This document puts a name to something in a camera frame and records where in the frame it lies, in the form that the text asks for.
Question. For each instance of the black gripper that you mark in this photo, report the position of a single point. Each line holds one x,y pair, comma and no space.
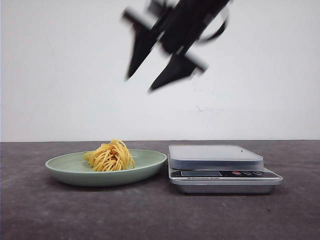
177,28

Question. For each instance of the yellow vermicelli noodle bundle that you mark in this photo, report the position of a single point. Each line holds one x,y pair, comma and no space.
109,157

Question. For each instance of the silver digital kitchen scale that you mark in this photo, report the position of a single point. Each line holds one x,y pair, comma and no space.
219,169

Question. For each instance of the light green plate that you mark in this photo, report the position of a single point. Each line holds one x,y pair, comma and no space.
72,169

